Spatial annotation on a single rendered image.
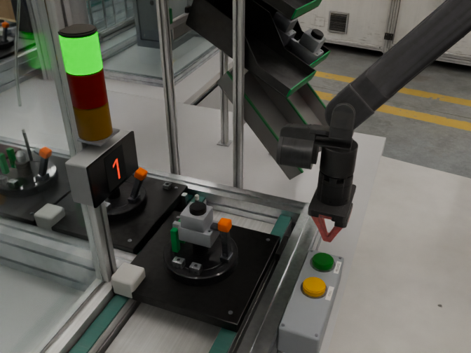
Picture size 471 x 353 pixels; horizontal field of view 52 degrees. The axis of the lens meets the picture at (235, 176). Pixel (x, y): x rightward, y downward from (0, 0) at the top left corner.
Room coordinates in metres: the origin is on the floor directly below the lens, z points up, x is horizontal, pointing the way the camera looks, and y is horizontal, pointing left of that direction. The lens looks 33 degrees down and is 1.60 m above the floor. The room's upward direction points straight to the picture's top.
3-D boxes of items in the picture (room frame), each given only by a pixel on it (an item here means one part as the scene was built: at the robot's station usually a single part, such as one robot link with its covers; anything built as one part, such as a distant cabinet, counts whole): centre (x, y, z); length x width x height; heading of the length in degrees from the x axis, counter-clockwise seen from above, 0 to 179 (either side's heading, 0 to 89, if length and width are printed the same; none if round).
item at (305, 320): (0.62, -0.14, 0.93); 0.21 x 0.07 x 0.06; 159
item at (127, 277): (0.63, 0.19, 0.97); 0.05 x 0.05 x 0.04; 69
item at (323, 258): (0.68, -0.17, 0.96); 0.04 x 0.04 x 0.02
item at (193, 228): (0.69, 0.08, 1.06); 0.08 x 0.04 x 0.07; 69
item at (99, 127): (0.64, 0.21, 1.28); 0.05 x 0.05 x 0.05
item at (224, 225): (0.67, 0.03, 1.04); 0.04 x 0.02 x 0.08; 69
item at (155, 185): (0.87, 0.27, 1.01); 0.24 x 0.24 x 0.13; 69
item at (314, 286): (0.62, -0.14, 0.96); 0.04 x 0.04 x 0.02
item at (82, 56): (0.64, 0.21, 1.38); 0.05 x 0.05 x 0.05
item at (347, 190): (0.68, -0.17, 1.13); 0.10 x 0.07 x 0.07; 159
